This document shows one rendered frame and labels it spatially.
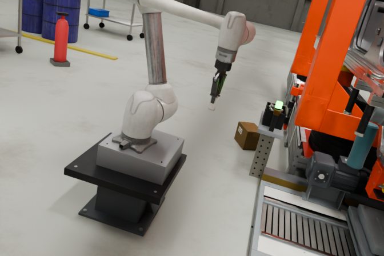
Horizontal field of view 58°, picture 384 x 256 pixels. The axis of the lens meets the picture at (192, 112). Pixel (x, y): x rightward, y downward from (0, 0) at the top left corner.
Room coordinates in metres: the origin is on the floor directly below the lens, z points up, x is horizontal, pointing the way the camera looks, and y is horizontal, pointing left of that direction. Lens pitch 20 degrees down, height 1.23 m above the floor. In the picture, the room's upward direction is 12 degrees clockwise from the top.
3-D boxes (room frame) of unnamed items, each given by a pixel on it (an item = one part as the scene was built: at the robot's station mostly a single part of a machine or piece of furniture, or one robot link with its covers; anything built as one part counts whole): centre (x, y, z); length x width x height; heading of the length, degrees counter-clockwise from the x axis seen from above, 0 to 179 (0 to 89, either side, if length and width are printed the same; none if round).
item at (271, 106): (2.31, -0.57, 0.51); 0.20 x 0.14 x 0.13; 169
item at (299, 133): (3.44, -1.04, 0.28); 2.47 x 0.09 x 0.22; 169
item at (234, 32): (1.53, -0.10, 1.09); 0.13 x 0.11 x 0.16; 157
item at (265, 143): (2.36, -0.58, 0.21); 0.10 x 0.10 x 0.42; 79
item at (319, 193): (1.97, -1.01, 0.26); 0.42 x 0.18 x 0.35; 79
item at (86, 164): (1.64, 0.26, 0.15); 0.50 x 0.50 x 0.30; 81
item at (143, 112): (1.64, 0.25, 0.58); 0.18 x 0.16 x 0.22; 157
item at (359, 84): (1.85, -0.88, 0.93); 0.09 x 0.05 x 0.05; 79
